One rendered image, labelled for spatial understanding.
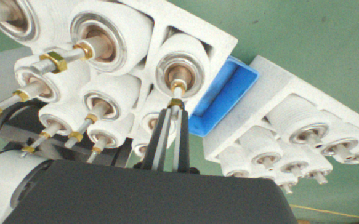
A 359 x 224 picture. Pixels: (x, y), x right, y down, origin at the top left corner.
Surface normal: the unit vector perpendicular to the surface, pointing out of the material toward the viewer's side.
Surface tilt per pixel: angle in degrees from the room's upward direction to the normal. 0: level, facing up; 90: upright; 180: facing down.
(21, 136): 46
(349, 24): 0
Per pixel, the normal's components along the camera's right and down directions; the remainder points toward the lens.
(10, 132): 0.25, -0.03
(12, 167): 0.43, -0.74
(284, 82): -0.93, -0.31
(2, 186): 0.33, -0.24
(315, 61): -0.07, 0.65
